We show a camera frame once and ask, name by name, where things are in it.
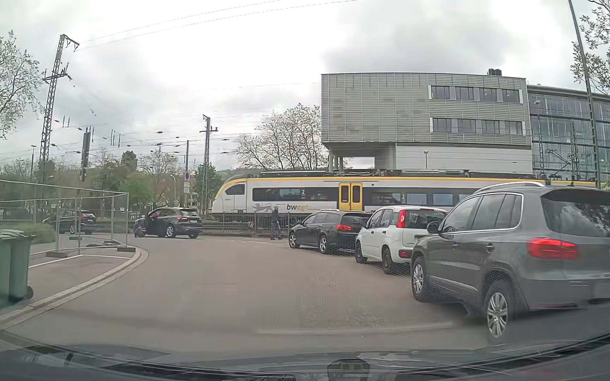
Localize white and yellow train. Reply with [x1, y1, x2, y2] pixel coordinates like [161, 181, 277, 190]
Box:
[211, 169, 597, 217]

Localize black estate car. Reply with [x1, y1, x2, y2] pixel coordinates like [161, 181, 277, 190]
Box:
[288, 209, 372, 255]

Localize bare blossoming tree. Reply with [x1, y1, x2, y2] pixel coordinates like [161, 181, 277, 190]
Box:
[233, 103, 330, 171]

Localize metal railing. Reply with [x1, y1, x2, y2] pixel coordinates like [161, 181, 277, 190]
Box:
[201, 212, 316, 237]

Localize white small car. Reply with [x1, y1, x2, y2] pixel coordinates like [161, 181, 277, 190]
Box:
[355, 205, 448, 275]

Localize grey office building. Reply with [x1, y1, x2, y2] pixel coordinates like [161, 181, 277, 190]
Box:
[321, 68, 534, 175]

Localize grey asphalt road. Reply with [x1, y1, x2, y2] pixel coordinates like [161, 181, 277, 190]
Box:
[0, 233, 610, 356]

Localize dark suv with open door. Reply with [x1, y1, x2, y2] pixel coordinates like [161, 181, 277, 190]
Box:
[137, 206, 204, 239]

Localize row of trees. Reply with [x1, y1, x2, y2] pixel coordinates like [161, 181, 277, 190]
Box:
[0, 150, 224, 212]

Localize car's own bonnet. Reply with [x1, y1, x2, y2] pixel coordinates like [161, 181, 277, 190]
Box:
[0, 321, 610, 381]

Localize railway signal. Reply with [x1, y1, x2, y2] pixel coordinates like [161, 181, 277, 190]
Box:
[79, 127, 93, 183]

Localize dark parked car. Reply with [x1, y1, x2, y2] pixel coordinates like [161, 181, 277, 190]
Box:
[42, 210, 98, 236]

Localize grey suv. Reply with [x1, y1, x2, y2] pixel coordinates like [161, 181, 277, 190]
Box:
[410, 181, 610, 345]

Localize grey paved pavement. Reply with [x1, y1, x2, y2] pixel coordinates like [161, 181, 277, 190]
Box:
[0, 239, 149, 339]

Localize glass fronted building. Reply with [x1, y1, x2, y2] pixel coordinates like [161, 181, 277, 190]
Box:
[527, 85, 610, 183]

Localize lattice catenary mast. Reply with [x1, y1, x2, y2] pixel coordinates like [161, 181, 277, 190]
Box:
[36, 34, 80, 184]

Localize overhead wires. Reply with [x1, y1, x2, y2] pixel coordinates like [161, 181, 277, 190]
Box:
[0, 0, 359, 165]

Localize wire mesh construction fence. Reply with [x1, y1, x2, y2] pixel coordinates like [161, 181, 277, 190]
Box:
[0, 175, 137, 259]

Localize lamp post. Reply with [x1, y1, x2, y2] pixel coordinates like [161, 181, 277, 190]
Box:
[567, 0, 602, 188]

